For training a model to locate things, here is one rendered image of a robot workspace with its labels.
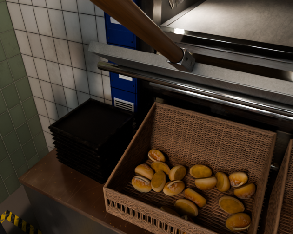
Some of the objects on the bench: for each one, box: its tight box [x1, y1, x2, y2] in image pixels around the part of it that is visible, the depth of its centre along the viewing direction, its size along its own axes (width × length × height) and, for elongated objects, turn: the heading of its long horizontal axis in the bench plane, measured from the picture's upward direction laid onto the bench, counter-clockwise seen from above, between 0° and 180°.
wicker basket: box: [103, 101, 278, 234], centre depth 111 cm, size 49×56×28 cm
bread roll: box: [219, 196, 245, 215], centre depth 110 cm, size 6×10×7 cm
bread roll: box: [194, 176, 217, 190], centre depth 119 cm, size 6×10×7 cm
